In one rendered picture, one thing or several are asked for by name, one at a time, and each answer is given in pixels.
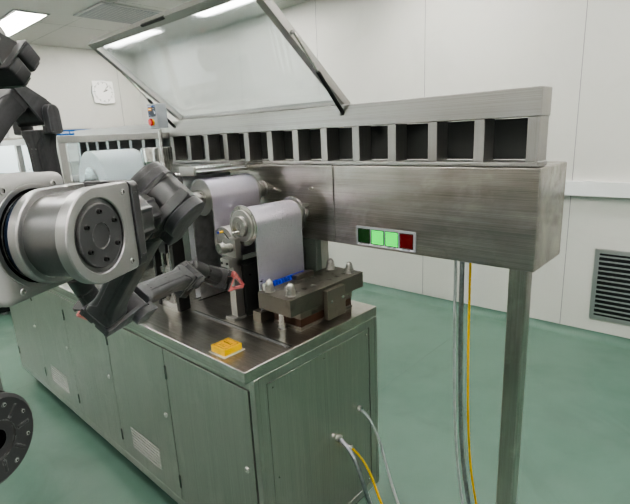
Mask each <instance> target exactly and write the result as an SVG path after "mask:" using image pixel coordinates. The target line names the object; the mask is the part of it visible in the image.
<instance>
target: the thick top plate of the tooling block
mask: <svg viewBox="0 0 630 504"><path fill-rule="evenodd" d="M288 283H292V284H293V285H294V289H295V291H296V296H295V297H286V296H285V295H286V289H287V288H286V287H287V284H288ZM340 283H342V284H345V294H347V293H349V292H351V291H353V290H356V289H358V288H360V287H363V272H361V271H356V270H354V273H353V274H345V268H341V267H336V266H335V270H326V268H323V269H321V270H318V271H315V272H314V274H313V275H311V276H308V277H305V278H302V279H300V280H290V281H287V282H284V283H282V284H279V285H276V286H274V290H275V292H272V293H265V291H264V290H262V291H259V292H258V300H259V308H261V309H264V310H267V311H270V312H274V313H277V314H280V315H283V316H286V317H289V318H292V317H294V316H297V315H299V314H301V313H303V312H306V311H308V310H310V309H312V308H315V307H317V306H319V305H322V304H324V297H323V290H326V289H328V288H331V287H333V286H335V285H338V284H340Z"/></svg>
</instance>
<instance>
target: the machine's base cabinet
mask: <svg viewBox="0 0 630 504"><path fill-rule="evenodd" d="M76 302H77V301H75V300H73V299H70V298H68V297H66V296H64V295H62V294H60V293H58V292H56V291H54V290H52V289H50V290H48V291H45V292H43V293H41V294H39V295H36V296H34V297H32V298H29V299H27V300H25V301H22V302H20V303H18V304H15V305H13V306H11V307H10V311H11V316H12V321H13V325H14V330H15V334H16V339H17V344H18V349H19V353H20V357H21V362H22V366H23V367H24V368H25V369H26V370H27V371H28V372H29V373H31V374H32V375H33V376H34V377H35V378H36V379H37V380H39V381H40V382H41V383H42V384H43V385H44V386H45V387H46V388H48V389H49V390H50V391H51V392H52V393H53V394H54V395H56V396H57V397H58V398H59V399H60V400H61V401H62V402H64V403H65V404H66V405H67V406H68V407H69V408H70V409H71V410H73V411H74V412H75V413H76V414H77V415H78V416H79V417H81V418H82V419H83V420H84V421H85V422H86V423H87V424H89V425H90V426H91V427H92V428H93V429H94V430H95V431H96V432H98V433H99V434H100V435H101V436H102V437H103V438H104V439H106V440H107V441H108V442H109V443H110V444H111V445H112V446H114V447H115V448H116V449H117V450H118V451H119V452H120V453H121V454H123V455H124V456H125V457H126V458H127V459H128V460H129V461H131V462H132V463H133V464H134V465H135V466H136V467H137V468H139V469H140V470H141V471H142V472H143V473H144V474H145V475H146V476H148V477H149V478H150V479H151V480H152V481H153V482H154V483H156V484H157V485H158V486H159V487H160V488H161V489H162V490H163V491H165V492H166V493H167V494H168V495H169V496H170V497H171V498H173V499H174V500H175V501H176V502H177V503H178V504H357V503H358V502H359V501H360V500H361V499H362V498H363V497H364V496H365V495H364V492H363V488H362V485H361V482H360V479H359V475H358V473H357V470H356V467H355V465H354V463H353V460H352V458H351V457H350V455H349V453H348V452H347V450H346V449H345V447H344V446H343V445H342V444H341V443H338V442H336V440H335V439H336V436H337V435H338V434H340V435H342V436H343V439H344V441H345V442H346V443H347V444H348V445H351V444H352V445H353V446H354V449H355V450H356V451H357V452H358V453H359V454H360V455H361V456H362V458H363V459H364V461H365V462H366V464H367V465H368V467H369V469H370V471H371V474H372V476H373V478H374V481H375V484H376V483H378V482H379V446H378V440H377V437H376V434H375V432H374V429H373V427H372V425H371V424H370V422H369V420H368V419H367V417H366V416H365V415H364V414H363V413H362V412H359V411H357V407H358V405H361V406H363V410H364V411H365V412H366V413H367V414H368V415H369V417H370V418H371V420H372V421H373V423H374V425H375V427H376V429H377V432H378V382H377V318H376V316H374V317H372V318H371V319H369V320H367V321H365V322H363V323H361V324H359V325H357V326H356V327H354V328H352V329H350V330H348V331H346V332H344V333H342V334H340V335H339V336H337V337H335V338H333V339H331V340H329V341H327V342H325V343H324V344H322V345H320V346H318V347H316V348H314V349H312V350H310V351H308V352H307V353H305V354H303V355H301V356H299V357H297V358H295V359H293V360H292V361H290V362H288V363H286V364H284V365H282V366H280V367H278V368H276V369H275V370H273V371H271V372H269V373H267V374H265V375H263V376H261V377H260V378H258V379H256V380H254V381H252V382H250V383H248V384H246V385H245V384H243V383H241V382H239V381H237V380H235V379H233V378H231V377H229V376H227V375H225V374H223V373H221V372H219V371H217V370H215V369H213V368H211V367H208V366H206V365H204V364H202V363H200V362H198V361H196V360H194V359H192V358H190V357H188V356H186V355H184V354H182V353H180V352H178V351H176V350H174V349H172V348H170V347H168V346H166V345H164V344H162V343H160V342H158V341H156V340H154V339H152V338H150V337H148V336H146V335H144V334H142V333H139V332H137V331H135V330H133V329H131V328H129V327H127V326H125V327H123V328H121V329H120V330H118V331H116V332H115V333H113V334H111V335H110V336H108V337H105V336H104V334H103V333H101V332H100V331H99V330H98V329H97V328H96V327H95V324H94V323H92V324H91V323H90V322H89V321H87V320H85V319H82V318H79V317H77V316H76V314H77V313H78V311H76V312H74V310H73V309H72V308H73V306H74V305H75V304H76Z"/></svg>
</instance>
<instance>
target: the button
mask: <svg viewBox="0 0 630 504"><path fill-rule="evenodd" d="M211 349H212V351H213V352H215V353H217V354H219V355H222V356H224V357H226V356H228V355H230V354H232V353H234V352H237V351H239V350H241V349H242V343H240V342H238V341H235V340H233V339H230V338H226V339H224V340H221V341H219V342H217V343H214V344H212V345H211Z"/></svg>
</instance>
